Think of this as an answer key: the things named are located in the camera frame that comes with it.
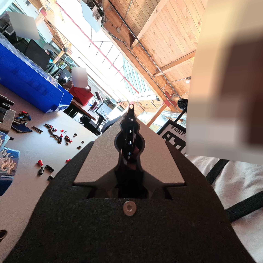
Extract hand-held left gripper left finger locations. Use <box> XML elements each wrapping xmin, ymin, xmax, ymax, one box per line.
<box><xmin>74</xmin><ymin>117</ymin><xmax>127</xmax><ymax>198</ymax></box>

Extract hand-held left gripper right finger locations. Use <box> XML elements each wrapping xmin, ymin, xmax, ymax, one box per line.
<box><xmin>134</xmin><ymin>118</ymin><xmax>185</xmax><ymax>196</ymax></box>

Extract scattered mixed lego pieces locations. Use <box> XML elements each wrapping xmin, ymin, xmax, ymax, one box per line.
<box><xmin>44</xmin><ymin>123</ymin><xmax>85</xmax><ymax>150</ymax></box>

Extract pile of black lego pieces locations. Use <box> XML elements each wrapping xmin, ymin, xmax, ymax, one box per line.
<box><xmin>11</xmin><ymin>111</ymin><xmax>43</xmax><ymax>134</ymax></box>

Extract partly built lego truck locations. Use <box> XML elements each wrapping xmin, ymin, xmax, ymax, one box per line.
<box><xmin>0</xmin><ymin>95</ymin><xmax>20</xmax><ymax>195</ymax></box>

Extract black ribbed lamp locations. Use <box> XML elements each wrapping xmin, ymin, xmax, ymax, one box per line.
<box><xmin>176</xmin><ymin>98</ymin><xmax>188</xmax><ymax>124</ymax></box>

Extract black office chair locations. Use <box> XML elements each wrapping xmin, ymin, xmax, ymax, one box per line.
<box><xmin>95</xmin><ymin>112</ymin><xmax>108</xmax><ymax>135</ymax></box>

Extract red bag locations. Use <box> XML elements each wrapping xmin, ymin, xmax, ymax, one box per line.
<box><xmin>69</xmin><ymin>85</ymin><xmax>94</xmax><ymax>105</ymax></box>

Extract blue plastic bin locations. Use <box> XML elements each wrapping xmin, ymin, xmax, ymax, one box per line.
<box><xmin>0</xmin><ymin>42</ymin><xmax>74</xmax><ymax>113</ymax></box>

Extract red ceiling pipe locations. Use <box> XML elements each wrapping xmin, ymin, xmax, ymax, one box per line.
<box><xmin>55</xmin><ymin>2</ymin><xmax>139</xmax><ymax>94</ymax></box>

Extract ceiling heater unit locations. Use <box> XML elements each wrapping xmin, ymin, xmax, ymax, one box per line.
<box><xmin>81</xmin><ymin>0</ymin><xmax>104</xmax><ymax>32</ymax></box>

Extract black shoulder strap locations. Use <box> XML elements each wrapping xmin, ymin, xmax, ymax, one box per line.
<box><xmin>205</xmin><ymin>159</ymin><xmax>263</xmax><ymax>223</ymax></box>

